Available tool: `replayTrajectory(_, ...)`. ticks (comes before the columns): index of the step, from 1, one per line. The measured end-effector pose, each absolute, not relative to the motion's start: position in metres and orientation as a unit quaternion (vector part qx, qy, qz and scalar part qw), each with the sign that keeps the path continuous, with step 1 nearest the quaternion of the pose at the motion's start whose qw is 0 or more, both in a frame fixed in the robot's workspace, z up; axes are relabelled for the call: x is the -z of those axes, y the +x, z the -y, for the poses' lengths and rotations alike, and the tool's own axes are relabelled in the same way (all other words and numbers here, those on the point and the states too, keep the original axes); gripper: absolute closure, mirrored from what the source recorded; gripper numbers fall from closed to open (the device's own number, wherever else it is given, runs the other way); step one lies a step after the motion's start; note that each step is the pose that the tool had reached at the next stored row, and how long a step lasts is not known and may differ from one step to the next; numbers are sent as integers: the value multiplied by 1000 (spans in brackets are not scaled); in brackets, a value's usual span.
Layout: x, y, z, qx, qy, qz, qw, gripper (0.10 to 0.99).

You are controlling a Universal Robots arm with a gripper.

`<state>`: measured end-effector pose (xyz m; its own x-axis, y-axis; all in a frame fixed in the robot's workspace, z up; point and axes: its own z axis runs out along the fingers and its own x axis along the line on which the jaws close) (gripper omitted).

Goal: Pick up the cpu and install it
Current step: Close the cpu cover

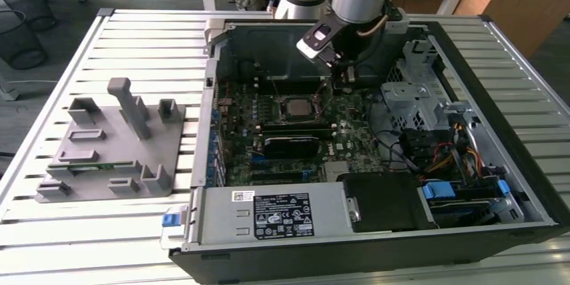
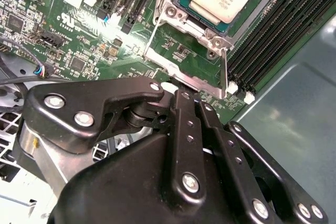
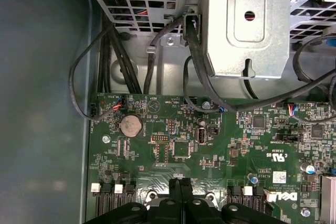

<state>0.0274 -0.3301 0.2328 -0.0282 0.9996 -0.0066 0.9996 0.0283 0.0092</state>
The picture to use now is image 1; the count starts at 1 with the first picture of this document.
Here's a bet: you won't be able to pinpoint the black PC case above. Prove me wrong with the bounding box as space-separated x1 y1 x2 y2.
158 14 570 285

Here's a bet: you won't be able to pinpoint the silver drive cage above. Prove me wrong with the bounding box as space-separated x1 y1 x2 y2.
381 39 454 132

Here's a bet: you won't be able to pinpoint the CPU socket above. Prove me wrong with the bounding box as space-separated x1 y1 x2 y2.
275 93 326 124

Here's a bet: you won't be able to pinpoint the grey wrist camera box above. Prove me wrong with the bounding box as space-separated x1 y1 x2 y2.
386 7 412 34

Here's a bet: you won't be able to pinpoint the grey plastic parts rack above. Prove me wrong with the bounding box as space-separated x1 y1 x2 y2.
35 77 189 204

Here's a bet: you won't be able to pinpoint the black plastic air shroud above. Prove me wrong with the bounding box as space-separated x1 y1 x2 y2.
337 171 438 234

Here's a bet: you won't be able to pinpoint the green RAM stick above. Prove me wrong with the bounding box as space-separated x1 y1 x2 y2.
66 162 135 172

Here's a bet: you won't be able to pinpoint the silver power supply black label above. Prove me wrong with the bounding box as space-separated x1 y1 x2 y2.
186 183 361 246

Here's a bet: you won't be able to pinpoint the silver chipset heatsink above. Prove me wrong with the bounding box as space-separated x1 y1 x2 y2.
323 161 352 182

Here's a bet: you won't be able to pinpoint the black graphics card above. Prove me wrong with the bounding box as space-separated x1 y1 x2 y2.
261 133 323 161

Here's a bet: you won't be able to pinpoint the grey furniture foot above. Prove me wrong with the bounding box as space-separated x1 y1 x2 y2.
0 73 22 101

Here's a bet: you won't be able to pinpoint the silver disk bay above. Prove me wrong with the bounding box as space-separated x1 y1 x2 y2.
418 174 529 230

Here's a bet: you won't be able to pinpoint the black cable brass plug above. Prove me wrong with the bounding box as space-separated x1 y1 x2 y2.
338 0 402 65

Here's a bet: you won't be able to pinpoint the metal socket cover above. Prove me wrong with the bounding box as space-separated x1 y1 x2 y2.
313 77 335 117

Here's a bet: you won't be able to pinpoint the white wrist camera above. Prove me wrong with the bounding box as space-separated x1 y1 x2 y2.
297 21 337 59

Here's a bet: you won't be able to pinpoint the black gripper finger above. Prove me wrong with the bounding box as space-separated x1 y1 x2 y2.
333 63 358 95

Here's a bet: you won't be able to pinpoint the yellow red power wires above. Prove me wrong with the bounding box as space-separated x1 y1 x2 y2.
421 123 485 179

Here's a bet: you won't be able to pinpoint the hard disk in blue carrier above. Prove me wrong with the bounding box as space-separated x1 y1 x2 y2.
420 180 512 228

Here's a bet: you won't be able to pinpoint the silver CPU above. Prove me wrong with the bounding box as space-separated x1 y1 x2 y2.
285 97 315 115

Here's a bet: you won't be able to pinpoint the black expansion slot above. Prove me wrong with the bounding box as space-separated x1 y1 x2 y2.
251 170 313 186

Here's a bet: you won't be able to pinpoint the black mesh waste bin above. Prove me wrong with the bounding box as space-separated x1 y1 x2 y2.
0 0 58 32
0 9 48 71

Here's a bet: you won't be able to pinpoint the wooden cabinet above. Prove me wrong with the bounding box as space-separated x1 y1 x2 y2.
454 0 570 59

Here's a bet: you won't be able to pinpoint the green motherboard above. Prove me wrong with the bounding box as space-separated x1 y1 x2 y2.
215 79 385 188

